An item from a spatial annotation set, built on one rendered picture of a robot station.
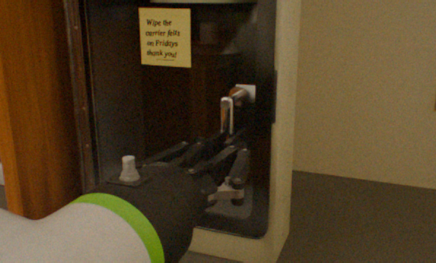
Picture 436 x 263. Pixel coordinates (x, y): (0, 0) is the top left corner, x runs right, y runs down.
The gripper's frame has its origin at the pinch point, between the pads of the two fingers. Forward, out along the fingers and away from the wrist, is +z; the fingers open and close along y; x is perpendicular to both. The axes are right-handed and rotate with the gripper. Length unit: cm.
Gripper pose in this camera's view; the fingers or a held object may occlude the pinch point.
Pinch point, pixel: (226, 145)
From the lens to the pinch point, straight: 57.8
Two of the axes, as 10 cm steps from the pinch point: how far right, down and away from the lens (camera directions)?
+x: 0.0, 9.5, 3.0
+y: -9.4, -1.1, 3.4
